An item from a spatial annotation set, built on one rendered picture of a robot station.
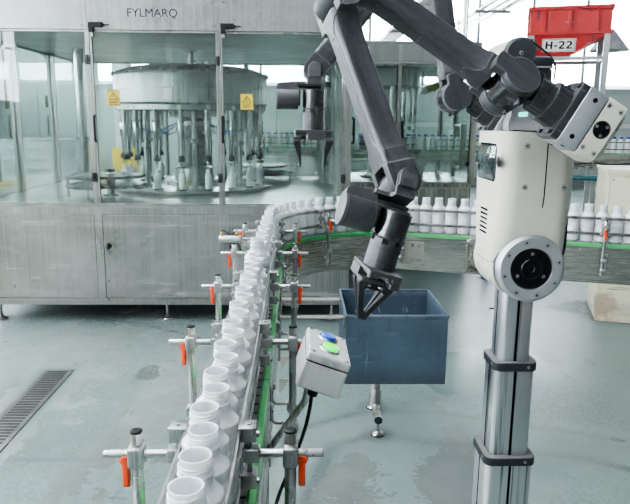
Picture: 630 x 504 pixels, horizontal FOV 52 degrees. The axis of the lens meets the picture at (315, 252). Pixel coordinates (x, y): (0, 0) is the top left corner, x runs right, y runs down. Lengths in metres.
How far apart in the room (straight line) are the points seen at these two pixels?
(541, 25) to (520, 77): 6.82
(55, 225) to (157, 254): 0.77
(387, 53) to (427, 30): 5.42
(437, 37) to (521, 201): 0.43
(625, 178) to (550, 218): 3.84
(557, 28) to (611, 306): 3.71
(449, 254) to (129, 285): 2.74
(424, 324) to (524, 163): 0.67
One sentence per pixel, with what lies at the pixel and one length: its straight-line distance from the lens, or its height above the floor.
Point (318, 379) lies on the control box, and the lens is 1.16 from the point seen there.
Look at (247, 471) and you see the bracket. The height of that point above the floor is 1.05.
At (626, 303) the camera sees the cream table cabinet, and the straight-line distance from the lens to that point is 5.56.
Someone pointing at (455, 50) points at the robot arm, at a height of 1.65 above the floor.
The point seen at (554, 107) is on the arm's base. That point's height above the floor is 1.55.
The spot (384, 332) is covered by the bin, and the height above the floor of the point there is 0.90.
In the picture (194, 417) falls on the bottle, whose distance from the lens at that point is 0.83.
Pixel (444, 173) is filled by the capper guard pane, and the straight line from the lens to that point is 6.86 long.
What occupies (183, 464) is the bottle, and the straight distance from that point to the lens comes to 0.73.
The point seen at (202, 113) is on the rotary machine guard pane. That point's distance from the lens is 4.83.
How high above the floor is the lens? 1.51
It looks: 11 degrees down
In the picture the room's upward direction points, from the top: 1 degrees clockwise
